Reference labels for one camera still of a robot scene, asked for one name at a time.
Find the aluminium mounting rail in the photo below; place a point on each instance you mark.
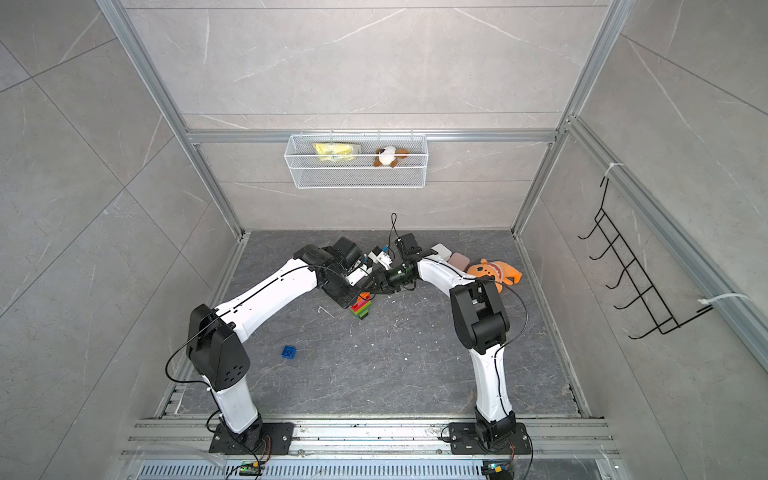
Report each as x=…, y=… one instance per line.
x=373, y=438

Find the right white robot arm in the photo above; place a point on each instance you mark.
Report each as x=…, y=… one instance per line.
x=480, y=322

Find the white wire basket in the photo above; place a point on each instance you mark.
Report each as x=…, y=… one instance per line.
x=309, y=173

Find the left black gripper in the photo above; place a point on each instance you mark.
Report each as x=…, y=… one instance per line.
x=348, y=301

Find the yellow packet in basket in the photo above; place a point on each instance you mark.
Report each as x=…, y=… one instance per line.
x=337, y=152

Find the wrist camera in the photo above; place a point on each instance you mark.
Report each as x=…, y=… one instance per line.
x=382, y=257
x=360, y=272

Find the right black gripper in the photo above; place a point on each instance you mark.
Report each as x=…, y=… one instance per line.
x=383, y=281

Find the white rectangular box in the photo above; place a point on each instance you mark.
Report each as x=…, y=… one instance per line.
x=442, y=251

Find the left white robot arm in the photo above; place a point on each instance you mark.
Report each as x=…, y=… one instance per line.
x=217, y=334

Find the brown white plush toy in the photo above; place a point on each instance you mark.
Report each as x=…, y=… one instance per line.
x=389, y=156

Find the black wall hook rack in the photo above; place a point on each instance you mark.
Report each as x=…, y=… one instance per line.
x=635, y=274

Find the blue lego brick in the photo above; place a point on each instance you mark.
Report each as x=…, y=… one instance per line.
x=289, y=352

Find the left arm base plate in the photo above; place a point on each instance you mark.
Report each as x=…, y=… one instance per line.
x=261, y=439

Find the red lego brick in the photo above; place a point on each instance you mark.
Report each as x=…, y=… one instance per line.
x=358, y=306

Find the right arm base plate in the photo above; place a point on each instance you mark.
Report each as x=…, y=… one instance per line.
x=468, y=438

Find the lime green long brick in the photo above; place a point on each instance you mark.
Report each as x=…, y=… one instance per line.
x=361, y=312

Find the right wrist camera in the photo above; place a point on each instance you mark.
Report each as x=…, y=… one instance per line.
x=382, y=257

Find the orange plush toy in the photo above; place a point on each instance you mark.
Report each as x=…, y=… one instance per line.
x=502, y=273

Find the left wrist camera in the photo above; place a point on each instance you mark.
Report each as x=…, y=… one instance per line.
x=360, y=272

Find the pink rectangular box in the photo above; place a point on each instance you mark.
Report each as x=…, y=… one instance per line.
x=459, y=261

